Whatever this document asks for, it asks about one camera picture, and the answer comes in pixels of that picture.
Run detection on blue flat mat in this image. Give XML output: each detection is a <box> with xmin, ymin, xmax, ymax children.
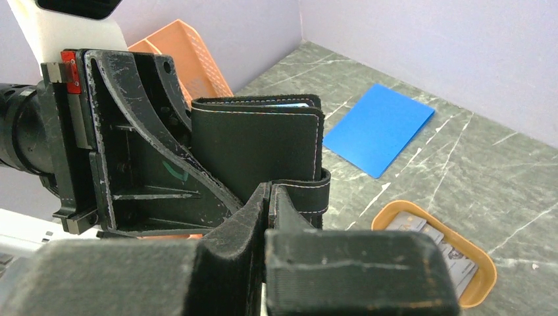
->
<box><xmin>323</xmin><ymin>84</ymin><xmax>436</xmax><ymax>178</ymax></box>

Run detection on silver VIP card stack left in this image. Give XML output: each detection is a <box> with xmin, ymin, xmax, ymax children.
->
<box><xmin>386</xmin><ymin>211</ymin><xmax>427</xmax><ymax>232</ymax></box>

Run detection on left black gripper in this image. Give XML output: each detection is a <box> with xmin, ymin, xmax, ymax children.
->
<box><xmin>37</xmin><ymin>49</ymin><xmax>243</xmax><ymax>237</ymax></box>

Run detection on silver vip card stack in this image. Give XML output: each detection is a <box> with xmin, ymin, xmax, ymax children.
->
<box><xmin>420</xmin><ymin>224</ymin><xmax>478</xmax><ymax>298</ymax></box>
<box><xmin>386</xmin><ymin>211</ymin><xmax>427</xmax><ymax>232</ymax></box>

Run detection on black card holder wallet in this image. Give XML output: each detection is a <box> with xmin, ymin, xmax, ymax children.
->
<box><xmin>190</xmin><ymin>94</ymin><xmax>331</xmax><ymax>229</ymax></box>

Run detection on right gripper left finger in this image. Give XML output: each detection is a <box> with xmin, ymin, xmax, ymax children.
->
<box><xmin>1</xmin><ymin>183</ymin><xmax>270</xmax><ymax>315</ymax></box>

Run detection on silver VIP card stack right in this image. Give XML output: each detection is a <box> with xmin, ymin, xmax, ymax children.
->
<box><xmin>420</xmin><ymin>224</ymin><xmax>478</xmax><ymax>298</ymax></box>

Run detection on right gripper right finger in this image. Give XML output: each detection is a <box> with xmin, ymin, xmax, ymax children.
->
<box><xmin>265</xmin><ymin>185</ymin><xmax>461</xmax><ymax>315</ymax></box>

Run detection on yellow oval tray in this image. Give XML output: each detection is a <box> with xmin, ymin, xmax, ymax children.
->
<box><xmin>371</xmin><ymin>200</ymin><xmax>497</xmax><ymax>309</ymax></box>

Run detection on orange mesh file rack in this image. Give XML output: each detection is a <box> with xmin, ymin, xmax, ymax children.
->
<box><xmin>128</xmin><ymin>19</ymin><xmax>233</xmax><ymax>103</ymax></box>

